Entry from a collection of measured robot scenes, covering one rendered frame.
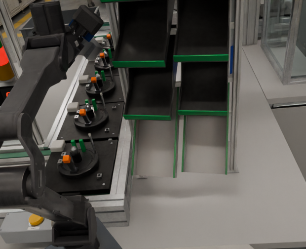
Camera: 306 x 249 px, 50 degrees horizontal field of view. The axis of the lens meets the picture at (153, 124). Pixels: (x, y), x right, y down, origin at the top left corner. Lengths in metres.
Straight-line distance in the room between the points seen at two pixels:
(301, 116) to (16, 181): 1.43
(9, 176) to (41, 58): 0.23
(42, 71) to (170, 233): 0.65
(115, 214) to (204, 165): 0.31
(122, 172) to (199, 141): 0.27
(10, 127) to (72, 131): 0.84
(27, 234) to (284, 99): 1.19
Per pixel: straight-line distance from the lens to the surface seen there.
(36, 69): 0.59
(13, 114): 0.49
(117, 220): 1.05
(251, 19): 2.05
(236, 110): 1.05
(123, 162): 1.13
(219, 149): 1.01
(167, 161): 1.01
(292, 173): 1.23
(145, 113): 0.91
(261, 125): 1.42
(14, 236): 1.08
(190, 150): 1.02
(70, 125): 1.35
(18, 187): 0.47
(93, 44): 0.85
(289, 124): 1.71
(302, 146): 1.83
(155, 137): 1.02
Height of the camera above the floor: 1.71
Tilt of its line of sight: 36 degrees down
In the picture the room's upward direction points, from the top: 8 degrees counter-clockwise
